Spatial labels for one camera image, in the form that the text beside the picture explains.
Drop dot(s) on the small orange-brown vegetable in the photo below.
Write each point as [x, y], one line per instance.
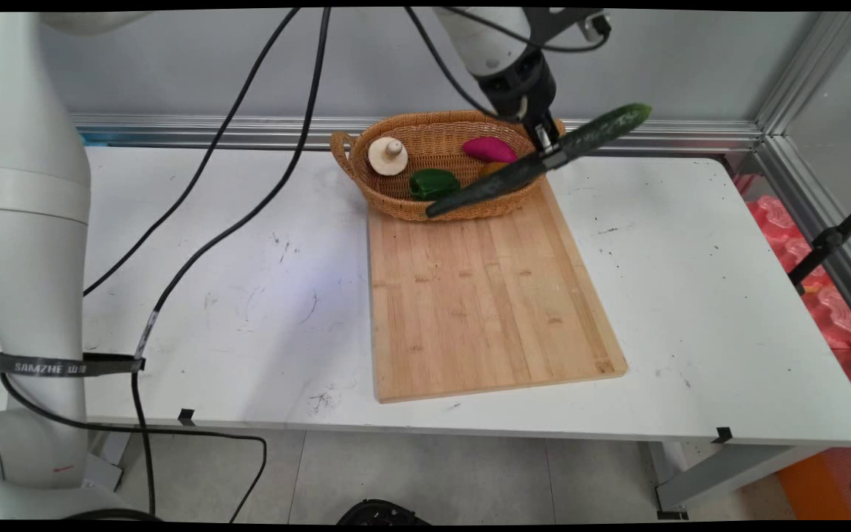
[492, 169]

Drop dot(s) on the woven wicker basket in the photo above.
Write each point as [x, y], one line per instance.
[433, 159]

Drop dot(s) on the grey table leg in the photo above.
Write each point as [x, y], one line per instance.
[728, 476]

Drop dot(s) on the aluminium frame post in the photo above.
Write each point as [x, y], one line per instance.
[817, 125]

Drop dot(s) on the orange box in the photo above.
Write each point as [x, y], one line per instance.
[824, 484]

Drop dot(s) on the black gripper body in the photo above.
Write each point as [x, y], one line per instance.
[518, 85]

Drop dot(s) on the aluminium frame rail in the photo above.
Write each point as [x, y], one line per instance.
[396, 131]

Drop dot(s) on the long dark green cucumber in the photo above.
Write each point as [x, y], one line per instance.
[536, 164]

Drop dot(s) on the black tripod stand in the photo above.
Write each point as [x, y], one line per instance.
[828, 240]

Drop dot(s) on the black tape piece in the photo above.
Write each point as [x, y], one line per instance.
[722, 435]
[186, 417]

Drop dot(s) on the red plastic packaging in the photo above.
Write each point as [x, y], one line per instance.
[810, 281]

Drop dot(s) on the black round floor object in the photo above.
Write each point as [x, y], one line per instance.
[381, 513]

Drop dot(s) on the bamboo cutting board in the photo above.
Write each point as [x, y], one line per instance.
[484, 295]

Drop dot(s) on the purple sweet potato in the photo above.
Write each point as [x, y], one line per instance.
[490, 149]

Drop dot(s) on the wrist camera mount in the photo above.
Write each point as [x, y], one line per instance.
[569, 22]

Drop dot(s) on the beige toy mushroom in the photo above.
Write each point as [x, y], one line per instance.
[388, 157]

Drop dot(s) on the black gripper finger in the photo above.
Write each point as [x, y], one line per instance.
[534, 125]
[552, 154]

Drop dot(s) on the green bell pepper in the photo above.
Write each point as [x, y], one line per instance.
[433, 185]

